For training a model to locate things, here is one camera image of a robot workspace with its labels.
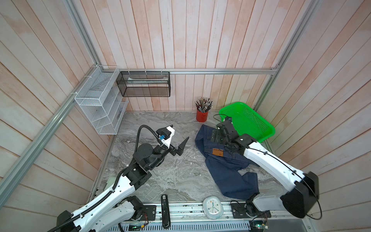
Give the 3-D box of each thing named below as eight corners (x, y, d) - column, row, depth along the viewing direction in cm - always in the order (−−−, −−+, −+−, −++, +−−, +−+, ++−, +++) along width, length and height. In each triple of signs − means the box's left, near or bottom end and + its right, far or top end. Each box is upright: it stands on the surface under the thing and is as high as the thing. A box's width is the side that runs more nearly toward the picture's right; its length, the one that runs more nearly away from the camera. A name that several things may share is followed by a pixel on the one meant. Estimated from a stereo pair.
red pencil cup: (202, 125, 114) (205, 108, 99) (192, 117, 119) (193, 100, 105) (210, 119, 118) (213, 102, 103) (200, 112, 123) (202, 94, 109)
